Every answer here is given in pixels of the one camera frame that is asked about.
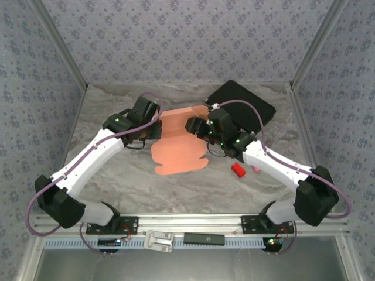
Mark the orange paper box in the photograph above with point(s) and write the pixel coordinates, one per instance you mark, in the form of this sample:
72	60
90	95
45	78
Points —
175	152

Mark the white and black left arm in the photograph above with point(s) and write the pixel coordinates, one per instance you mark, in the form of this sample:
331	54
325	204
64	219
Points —
88	159

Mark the black case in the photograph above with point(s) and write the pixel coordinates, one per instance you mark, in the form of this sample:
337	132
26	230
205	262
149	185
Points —
249	102

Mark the red block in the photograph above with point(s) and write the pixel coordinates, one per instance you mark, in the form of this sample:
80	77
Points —
238	170

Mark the pink toy microphone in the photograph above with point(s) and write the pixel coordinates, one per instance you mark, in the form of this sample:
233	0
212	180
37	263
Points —
256	169

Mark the black bar device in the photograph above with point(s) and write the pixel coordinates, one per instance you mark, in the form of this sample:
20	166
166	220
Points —
204	239

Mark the small circuit board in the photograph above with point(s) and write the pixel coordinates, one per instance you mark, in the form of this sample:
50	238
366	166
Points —
272	241
109	242

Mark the grey metal panel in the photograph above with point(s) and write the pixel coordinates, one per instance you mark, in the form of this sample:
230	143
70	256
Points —
187	265

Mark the aluminium side rail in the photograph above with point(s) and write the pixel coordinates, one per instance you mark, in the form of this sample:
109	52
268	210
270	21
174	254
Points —
307	140

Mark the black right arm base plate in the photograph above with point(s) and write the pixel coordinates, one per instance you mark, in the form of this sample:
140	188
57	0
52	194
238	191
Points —
249	224

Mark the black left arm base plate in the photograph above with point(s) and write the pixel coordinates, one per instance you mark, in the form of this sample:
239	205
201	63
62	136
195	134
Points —
129	224

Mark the aluminium mounting rail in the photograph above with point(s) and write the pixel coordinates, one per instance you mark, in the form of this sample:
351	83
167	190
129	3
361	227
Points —
187	222

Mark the aluminium frame post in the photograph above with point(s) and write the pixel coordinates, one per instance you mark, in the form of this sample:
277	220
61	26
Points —
58	44
319	44

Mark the silver metal bracket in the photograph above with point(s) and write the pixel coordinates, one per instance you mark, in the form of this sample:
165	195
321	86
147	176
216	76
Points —
159	241

